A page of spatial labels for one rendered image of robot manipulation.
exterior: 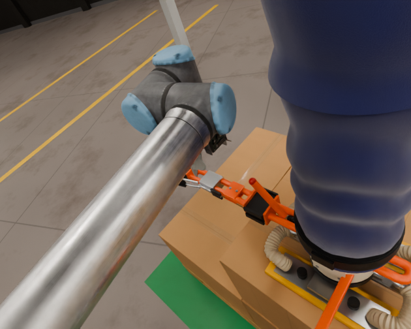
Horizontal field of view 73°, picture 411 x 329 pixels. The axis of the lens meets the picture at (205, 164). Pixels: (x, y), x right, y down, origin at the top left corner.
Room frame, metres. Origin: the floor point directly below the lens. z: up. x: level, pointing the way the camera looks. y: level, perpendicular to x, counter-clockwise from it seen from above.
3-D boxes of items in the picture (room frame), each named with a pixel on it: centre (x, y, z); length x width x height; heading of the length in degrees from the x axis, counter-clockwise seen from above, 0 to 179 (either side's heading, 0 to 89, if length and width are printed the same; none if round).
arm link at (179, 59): (0.62, -0.03, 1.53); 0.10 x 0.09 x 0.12; 135
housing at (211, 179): (0.69, 0.00, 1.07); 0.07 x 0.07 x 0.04; 32
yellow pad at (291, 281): (0.24, -0.17, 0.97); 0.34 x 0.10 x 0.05; 32
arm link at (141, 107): (0.54, 0.04, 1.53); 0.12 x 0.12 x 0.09; 45
